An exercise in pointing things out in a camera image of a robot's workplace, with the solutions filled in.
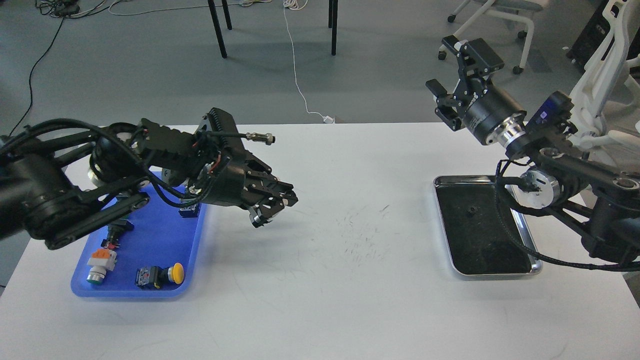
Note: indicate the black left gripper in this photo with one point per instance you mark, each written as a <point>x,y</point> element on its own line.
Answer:
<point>263,197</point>

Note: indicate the red push button switch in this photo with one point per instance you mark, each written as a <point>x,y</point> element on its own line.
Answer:
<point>191,211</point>

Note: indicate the black table leg left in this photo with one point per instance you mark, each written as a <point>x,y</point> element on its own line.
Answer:
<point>217,25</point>

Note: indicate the white office chair right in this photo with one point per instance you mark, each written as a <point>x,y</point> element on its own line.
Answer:
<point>608,67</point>

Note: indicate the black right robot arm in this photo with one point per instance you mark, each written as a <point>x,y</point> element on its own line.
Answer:
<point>543,173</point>

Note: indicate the black table leg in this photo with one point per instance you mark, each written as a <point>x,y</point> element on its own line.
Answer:
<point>332,24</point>
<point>217,25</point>

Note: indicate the black table leg right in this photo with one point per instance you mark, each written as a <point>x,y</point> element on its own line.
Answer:
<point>332,24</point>

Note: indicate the yellow push button switch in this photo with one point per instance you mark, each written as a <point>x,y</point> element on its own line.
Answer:
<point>156,277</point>

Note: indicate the blue plastic tray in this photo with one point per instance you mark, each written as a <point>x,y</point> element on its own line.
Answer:
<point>161,237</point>

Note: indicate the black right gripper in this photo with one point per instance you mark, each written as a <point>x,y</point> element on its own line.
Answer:
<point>488,112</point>

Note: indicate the silver metal tray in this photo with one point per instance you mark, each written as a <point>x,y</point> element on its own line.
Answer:
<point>487,244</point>

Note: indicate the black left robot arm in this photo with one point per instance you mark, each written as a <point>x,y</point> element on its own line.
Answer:
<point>63,178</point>

